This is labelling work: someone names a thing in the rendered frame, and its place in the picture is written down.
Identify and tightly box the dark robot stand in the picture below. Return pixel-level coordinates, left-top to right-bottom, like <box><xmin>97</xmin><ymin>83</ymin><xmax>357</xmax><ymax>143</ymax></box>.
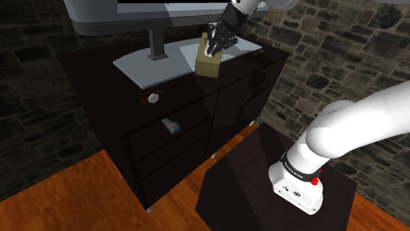
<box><xmin>195</xmin><ymin>122</ymin><xmax>358</xmax><ymax>231</ymax></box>

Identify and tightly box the dark wooden chest of drawers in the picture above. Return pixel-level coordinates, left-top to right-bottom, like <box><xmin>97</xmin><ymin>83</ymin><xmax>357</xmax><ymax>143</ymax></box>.
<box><xmin>57</xmin><ymin>33</ymin><xmax>290</xmax><ymax>213</ymax></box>

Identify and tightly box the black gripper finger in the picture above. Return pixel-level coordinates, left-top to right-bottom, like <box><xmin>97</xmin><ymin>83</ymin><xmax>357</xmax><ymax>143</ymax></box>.
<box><xmin>212</xmin><ymin>34</ymin><xmax>240</xmax><ymax>57</ymax></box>
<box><xmin>207</xmin><ymin>22</ymin><xmax>220</xmax><ymax>44</ymax></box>

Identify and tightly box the red wristwatch with white face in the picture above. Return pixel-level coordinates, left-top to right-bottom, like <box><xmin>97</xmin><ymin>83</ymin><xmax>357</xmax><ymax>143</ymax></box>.
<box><xmin>139</xmin><ymin>90</ymin><xmax>163</xmax><ymax>105</ymax></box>

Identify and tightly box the tan tissue box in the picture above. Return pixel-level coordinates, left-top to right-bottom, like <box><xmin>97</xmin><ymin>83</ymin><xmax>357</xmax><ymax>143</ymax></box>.
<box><xmin>194</xmin><ymin>32</ymin><xmax>223</xmax><ymax>79</ymax></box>

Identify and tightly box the small white and blue box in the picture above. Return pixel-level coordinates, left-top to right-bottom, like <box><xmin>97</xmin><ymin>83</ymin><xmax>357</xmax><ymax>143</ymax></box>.
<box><xmin>161</xmin><ymin>117</ymin><xmax>181</xmax><ymax>135</ymax></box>

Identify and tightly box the grey flat screen monitor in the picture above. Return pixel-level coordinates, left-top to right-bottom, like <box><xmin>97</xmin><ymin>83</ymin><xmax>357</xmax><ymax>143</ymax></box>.
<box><xmin>62</xmin><ymin>0</ymin><xmax>270</xmax><ymax>90</ymax></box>

